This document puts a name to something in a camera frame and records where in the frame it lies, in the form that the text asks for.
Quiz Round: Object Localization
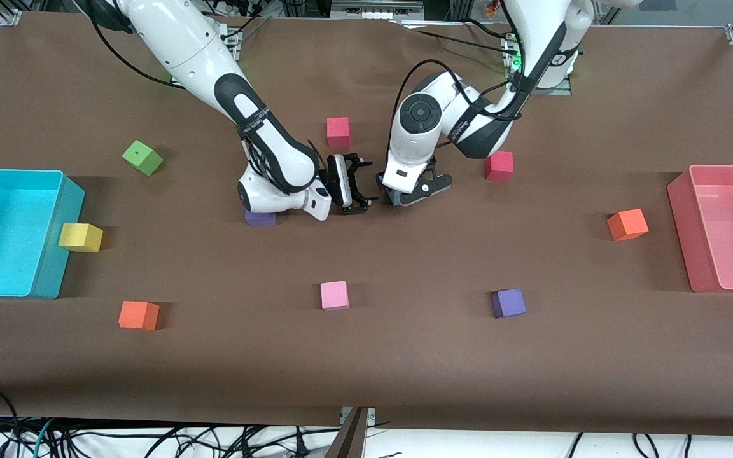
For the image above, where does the red foam cube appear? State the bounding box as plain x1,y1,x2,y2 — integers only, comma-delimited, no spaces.
326,116,351,148
485,150,514,183

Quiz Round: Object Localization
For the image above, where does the pink foam cube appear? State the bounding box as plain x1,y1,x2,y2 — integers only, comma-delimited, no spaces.
320,281,350,312

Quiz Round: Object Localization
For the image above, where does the brown table cover sheet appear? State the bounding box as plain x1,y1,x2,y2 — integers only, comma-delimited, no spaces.
0,11,733,440

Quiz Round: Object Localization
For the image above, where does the green foam cube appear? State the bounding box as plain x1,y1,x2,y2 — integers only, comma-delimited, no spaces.
122,139,165,177

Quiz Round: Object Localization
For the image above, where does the orange foam cube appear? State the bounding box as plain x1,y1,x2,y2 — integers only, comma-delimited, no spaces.
606,208,650,242
118,300,160,331

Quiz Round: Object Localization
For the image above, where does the yellow foam cube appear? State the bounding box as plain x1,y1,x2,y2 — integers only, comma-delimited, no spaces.
58,223,104,253

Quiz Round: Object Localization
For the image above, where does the pink plastic bin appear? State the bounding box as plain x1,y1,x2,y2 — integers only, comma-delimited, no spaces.
667,164,733,294

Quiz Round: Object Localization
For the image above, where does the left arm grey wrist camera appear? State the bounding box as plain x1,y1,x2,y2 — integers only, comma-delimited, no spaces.
389,173,453,207

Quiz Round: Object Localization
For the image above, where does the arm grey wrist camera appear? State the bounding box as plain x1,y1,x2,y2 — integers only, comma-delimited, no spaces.
389,173,453,207
327,154,351,209

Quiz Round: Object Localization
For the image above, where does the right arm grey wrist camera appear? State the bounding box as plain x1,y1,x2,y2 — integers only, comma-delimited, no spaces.
327,154,351,209

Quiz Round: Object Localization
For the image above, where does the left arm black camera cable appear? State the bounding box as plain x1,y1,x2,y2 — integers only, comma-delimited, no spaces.
397,59,525,128

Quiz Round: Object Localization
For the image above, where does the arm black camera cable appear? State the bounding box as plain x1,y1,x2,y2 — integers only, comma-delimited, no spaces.
88,10,184,90
397,59,525,128

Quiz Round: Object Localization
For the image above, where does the long black table cable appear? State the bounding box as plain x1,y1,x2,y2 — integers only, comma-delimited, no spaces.
398,24,513,52

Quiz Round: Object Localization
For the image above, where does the grey metal frame piece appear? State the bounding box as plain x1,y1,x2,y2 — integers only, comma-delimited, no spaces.
330,0,424,21

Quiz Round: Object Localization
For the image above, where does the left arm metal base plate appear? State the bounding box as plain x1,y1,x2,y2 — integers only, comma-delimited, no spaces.
505,32,573,96

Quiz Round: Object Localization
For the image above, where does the silver table edge bracket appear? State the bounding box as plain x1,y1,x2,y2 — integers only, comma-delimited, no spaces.
340,407,377,426

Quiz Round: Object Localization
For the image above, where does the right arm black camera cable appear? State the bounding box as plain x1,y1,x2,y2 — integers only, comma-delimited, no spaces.
88,10,184,90

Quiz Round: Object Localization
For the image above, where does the dark metal post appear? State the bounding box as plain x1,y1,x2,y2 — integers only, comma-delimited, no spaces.
324,407,368,458

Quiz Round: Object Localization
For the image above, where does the teal floor cable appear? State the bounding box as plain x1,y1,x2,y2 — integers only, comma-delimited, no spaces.
31,418,57,458

